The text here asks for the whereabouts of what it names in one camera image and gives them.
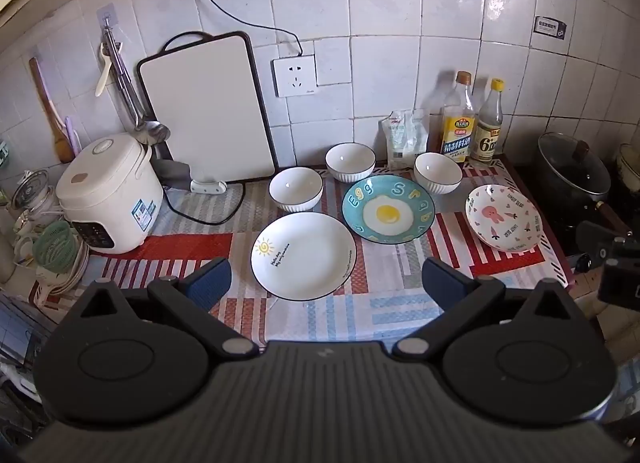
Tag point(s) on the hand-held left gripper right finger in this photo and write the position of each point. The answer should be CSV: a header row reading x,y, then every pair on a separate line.
x,y
445,285

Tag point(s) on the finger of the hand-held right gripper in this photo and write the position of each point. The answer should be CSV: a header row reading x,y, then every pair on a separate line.
x,y
592,240

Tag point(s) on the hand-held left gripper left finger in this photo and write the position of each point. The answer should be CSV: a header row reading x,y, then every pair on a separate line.
x,y
210,285

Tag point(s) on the pink rabbit print plate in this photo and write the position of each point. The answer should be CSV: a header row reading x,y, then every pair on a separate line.
x,y
502,218

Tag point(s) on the blue fried egg plate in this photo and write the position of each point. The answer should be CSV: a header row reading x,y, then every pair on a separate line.
x,y
387,213

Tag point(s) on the white plate with sun print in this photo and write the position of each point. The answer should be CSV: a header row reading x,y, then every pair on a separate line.
x,y
305,263

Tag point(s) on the white ribbed bowl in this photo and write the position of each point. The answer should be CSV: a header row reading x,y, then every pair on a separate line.
x,y
350,160
437,173
296,188

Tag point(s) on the black cooking pot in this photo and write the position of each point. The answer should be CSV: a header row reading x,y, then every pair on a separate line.
x,y
555,208
567,249

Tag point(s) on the striped tablecloth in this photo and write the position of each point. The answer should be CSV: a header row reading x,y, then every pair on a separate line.
x,y
390,283

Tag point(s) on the glass pot lid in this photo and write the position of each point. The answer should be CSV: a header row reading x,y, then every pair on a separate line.
x,y
575,168

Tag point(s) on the white enamel pot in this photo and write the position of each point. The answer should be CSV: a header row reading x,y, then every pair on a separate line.
x,y
630,160

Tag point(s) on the white rice cooker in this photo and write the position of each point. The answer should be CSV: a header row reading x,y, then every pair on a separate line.
x,y
107,193

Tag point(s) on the stack of white dishes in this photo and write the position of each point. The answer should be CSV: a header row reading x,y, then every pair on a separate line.
x,y
62,275

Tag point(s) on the yellow cap vinegar bottle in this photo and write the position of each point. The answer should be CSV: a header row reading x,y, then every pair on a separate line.
x,y
486,138

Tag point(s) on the white salt bag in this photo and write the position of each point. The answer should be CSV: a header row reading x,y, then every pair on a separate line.
x,y
402,143

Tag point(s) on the yellow label cooking wine bottle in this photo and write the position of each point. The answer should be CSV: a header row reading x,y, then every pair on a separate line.
x,y
457,135

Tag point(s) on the green plastic basket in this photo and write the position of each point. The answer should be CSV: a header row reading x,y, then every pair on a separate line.
x,y
55,245

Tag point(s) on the metal ladle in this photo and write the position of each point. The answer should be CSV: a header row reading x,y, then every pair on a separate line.
x,y
152,132

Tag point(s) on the white cutting board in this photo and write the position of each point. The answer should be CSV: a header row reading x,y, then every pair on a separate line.
x,y
205,108

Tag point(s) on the small cooker with glass lid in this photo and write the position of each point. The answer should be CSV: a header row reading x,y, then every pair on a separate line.
x,y
30,193

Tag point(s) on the pale plastic spatula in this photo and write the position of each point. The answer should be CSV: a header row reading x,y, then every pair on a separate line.
x,y
73,135

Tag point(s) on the wooden spatula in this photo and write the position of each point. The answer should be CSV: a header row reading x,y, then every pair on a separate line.
x,y
60,138

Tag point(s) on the white rice paddle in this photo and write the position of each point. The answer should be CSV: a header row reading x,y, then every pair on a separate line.
x,y
102,70

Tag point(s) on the wall sticker label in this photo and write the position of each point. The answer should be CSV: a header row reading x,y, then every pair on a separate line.
x,y
550,28

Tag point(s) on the white wall socket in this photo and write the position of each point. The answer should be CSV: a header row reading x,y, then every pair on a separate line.
x,y
295,75

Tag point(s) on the clear adhesive wall hook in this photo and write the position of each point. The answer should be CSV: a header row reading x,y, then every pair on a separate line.
x,y
110,15

